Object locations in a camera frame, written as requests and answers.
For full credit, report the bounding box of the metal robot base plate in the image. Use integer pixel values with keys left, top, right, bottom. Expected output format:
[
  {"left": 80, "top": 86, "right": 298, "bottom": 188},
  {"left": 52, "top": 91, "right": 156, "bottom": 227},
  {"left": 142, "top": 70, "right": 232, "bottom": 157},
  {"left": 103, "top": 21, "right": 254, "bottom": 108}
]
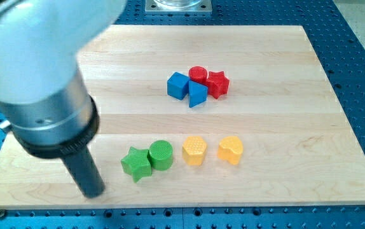
[{"left": 145, "top": 0, "right": 212, "bottom": 13}]

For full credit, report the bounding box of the yellow hexagon block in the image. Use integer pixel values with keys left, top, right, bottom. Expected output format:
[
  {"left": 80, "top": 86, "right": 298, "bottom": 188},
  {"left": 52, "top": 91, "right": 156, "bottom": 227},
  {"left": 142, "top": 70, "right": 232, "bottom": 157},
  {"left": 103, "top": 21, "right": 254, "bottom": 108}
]
[{"left": 182, "top": 135, "right": 207, "bottom": 166}]

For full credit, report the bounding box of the green star block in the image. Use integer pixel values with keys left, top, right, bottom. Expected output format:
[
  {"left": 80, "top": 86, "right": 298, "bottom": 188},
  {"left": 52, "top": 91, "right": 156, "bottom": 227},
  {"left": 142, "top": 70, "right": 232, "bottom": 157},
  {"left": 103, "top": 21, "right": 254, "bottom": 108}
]
[{"left": 121, "top": 147, "right": 152, "bottom": 183}]

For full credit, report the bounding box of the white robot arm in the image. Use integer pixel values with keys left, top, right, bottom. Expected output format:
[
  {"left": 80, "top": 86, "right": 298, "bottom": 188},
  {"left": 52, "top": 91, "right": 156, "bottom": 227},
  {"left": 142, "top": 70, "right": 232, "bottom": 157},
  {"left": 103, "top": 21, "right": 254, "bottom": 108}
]
[{"left": 0, "top": 0, "right": 127, "bottom": 198}]

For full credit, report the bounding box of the light wooden board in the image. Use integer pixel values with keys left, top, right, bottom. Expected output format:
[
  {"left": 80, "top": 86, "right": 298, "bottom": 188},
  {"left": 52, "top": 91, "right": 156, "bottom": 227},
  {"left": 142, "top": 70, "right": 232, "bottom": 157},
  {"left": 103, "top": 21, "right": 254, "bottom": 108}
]
[{"left": 0, "top": 25, "right": 365, "bottom": 210}]

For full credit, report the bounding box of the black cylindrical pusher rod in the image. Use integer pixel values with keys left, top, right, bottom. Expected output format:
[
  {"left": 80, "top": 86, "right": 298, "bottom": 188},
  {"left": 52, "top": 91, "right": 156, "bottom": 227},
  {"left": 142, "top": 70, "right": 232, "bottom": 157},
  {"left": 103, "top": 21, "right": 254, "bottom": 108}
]
[{"left": 62, "top": 147, "right": 105, "bottom": 198}]

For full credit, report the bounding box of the blue triangle block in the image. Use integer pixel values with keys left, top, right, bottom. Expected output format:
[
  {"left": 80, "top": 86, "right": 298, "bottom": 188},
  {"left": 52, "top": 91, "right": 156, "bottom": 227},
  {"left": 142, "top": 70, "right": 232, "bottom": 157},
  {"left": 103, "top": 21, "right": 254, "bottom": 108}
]
[{"left": 188, "top": 81, "right": 208, "bottom": 108}]

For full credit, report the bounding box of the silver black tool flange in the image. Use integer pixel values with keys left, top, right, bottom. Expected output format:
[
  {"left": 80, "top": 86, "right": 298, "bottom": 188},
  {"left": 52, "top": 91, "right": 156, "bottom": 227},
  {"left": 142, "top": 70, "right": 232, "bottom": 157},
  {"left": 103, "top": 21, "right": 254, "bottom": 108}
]
[{"left": 0, "top": 71, "right": 100, "bottom": 158}]

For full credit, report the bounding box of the red star block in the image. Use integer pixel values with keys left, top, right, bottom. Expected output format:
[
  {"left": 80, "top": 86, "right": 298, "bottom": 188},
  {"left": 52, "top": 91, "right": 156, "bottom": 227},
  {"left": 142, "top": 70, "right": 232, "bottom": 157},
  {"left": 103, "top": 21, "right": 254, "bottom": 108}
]
[{"left": 205, "top": 71, "right": 230, "bottom": 99}]

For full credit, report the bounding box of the green cylinder block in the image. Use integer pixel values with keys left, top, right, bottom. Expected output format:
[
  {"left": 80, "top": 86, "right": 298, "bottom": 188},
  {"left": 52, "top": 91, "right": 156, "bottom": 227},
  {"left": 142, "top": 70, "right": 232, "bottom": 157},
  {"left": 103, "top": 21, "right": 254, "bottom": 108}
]
[{"left": 148, "top": 140, "right": 173, "bottom": 170}]

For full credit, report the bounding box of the blue cube block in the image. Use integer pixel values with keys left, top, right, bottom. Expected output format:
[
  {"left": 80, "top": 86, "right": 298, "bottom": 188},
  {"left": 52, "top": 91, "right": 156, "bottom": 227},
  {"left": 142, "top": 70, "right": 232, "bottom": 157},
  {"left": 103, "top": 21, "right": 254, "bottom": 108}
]
[{"left": 167, "top": 72, "right": 190, "bottom": 100}]

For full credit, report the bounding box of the yellow heart block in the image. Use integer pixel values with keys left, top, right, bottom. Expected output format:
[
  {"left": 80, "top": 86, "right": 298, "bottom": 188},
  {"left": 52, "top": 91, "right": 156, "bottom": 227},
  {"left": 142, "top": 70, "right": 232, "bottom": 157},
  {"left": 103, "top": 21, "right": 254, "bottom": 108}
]
[{"left": 217, "top": 135, "right": 244, "bottom": 165}]

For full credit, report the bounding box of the red cylinder block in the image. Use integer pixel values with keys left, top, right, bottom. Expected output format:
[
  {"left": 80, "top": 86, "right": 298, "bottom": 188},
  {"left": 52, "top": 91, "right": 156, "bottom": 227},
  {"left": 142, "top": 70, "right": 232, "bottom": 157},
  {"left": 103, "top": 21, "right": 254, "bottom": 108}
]
[{"left": 188, "top": 66, "right": 208, "bottom": 85}]

